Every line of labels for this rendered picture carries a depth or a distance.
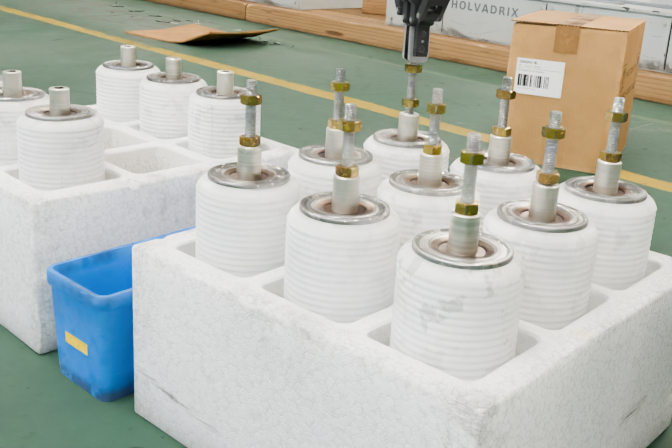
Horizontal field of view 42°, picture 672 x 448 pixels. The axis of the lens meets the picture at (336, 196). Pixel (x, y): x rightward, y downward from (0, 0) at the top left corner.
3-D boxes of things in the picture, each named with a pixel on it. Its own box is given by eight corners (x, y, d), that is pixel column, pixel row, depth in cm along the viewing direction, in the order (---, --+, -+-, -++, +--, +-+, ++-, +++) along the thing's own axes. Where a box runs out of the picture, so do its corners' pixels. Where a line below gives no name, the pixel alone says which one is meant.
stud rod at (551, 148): (551, 199, 73) (564, 111, 70) (548, 202, 72) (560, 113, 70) (540, 197, 73) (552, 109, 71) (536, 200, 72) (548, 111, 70)
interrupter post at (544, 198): (561, 223, 73) (567, 185, 72) (541, 227, 72) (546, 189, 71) (540, 214, 75) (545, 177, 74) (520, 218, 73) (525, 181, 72)
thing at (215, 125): (228, 206, 127) (231, 84, 121) (271, 224, 120) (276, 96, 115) (173, 219, 120) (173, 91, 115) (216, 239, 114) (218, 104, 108)
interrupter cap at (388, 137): (451, 150, 94) (452, 144, 94) (386, 151, 92) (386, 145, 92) (425, 133, 101) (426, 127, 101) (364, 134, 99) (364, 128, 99)
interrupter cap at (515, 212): (606, 228, 72) (607, 220, 72) (542, 242, 68) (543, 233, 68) (540, 201, 78) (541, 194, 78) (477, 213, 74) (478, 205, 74)
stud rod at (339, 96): (337, 144, 87) (341, 70, 85) (329, 142, 87) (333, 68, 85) (343, 143, 88) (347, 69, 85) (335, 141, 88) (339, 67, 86)
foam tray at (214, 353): (381, 303, 114) (391, 173, 109) (671, 425, 90) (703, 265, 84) (133, 412, 86) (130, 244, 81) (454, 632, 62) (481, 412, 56)
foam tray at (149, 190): (145, 201, 149) (144, 98, 143) (298, 272, 123) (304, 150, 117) (-93, 251, 122) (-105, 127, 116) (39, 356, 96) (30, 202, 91)
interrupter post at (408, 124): (420, 145, 96) (423, 115, 95) (400, 145, 95) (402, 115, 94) (413, 139, 98) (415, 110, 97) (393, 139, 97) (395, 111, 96)
